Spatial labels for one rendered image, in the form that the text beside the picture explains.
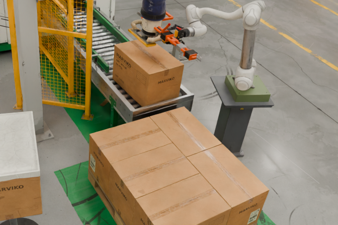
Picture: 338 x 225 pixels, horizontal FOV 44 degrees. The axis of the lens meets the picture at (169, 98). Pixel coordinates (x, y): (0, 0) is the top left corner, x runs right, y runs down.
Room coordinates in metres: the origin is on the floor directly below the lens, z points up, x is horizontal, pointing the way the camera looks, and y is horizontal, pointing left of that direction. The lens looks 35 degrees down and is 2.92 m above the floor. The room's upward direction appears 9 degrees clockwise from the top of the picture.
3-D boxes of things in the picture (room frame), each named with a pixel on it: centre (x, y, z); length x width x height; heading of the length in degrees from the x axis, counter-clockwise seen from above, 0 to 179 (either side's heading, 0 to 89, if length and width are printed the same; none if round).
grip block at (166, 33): (3.32, 0.10, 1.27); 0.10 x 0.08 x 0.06; 129
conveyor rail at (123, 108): (3.96, 1.02, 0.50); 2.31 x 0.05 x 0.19; 38
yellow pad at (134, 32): (3.45, 0.33, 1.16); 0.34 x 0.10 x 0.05; 39
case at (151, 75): (3.50, 0.26, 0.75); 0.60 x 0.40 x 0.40; 42
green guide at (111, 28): (4.61, 0.78, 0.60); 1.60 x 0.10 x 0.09; 38
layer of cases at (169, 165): (2.54, -0.14, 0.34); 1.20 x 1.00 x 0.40; 38
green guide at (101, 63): (4.28, 1.20, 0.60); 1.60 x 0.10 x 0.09; 38
